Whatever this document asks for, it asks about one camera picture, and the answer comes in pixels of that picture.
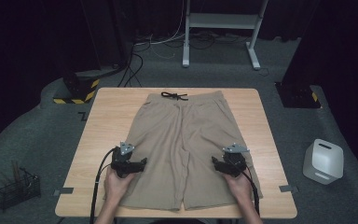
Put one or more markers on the white metal stand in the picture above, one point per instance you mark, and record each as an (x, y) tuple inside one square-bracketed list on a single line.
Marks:
[(223, 21)]

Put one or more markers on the beige shorts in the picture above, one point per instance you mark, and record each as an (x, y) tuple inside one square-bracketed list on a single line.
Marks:
[(180, 140)]

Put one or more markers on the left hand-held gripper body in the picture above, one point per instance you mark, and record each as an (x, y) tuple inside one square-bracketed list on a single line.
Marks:
[(121, 163)]

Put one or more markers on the person's right hand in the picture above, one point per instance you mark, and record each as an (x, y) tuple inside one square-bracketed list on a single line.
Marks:
[(239, 186)]

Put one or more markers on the black stand base yellow mark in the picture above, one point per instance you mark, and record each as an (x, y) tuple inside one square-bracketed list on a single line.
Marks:
[(296, 95)]

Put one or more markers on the white box appliance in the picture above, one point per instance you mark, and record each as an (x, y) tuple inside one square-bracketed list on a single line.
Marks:
[(323, 161)]

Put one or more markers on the grey tape piece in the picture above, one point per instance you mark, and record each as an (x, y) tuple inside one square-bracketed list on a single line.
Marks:
[(63, 190), (288, 188)]

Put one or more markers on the person's left hand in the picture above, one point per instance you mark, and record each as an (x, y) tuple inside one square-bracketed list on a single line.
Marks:
[(115, 186)]

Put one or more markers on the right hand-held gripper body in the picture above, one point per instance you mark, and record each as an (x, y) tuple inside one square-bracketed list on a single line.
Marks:
[(236, 163)]

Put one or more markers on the yellow black striped stand base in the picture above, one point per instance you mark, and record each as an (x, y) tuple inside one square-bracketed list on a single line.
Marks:
[(77, 90)]

